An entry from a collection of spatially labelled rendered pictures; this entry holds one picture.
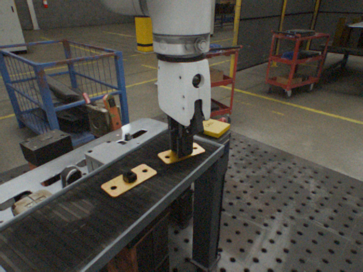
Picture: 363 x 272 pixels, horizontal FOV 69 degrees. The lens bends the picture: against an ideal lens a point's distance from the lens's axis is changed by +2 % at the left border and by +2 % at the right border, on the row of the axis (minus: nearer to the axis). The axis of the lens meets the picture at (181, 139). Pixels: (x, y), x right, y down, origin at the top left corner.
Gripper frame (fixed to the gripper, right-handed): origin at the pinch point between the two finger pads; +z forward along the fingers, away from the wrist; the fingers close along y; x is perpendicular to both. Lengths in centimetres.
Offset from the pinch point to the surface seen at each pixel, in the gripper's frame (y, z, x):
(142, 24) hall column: 672, 45, -284
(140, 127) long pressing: 45, 19, -10
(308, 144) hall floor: 105, 119, -224
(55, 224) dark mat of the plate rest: -6.2, 2.5, 22.4
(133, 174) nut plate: -2.8, 1.3, 10.5
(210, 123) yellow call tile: 7.7, 2.5, -12.5
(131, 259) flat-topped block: -8.6, 12.4, 14.1
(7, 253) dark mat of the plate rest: -8.0, 2.5, 27.7
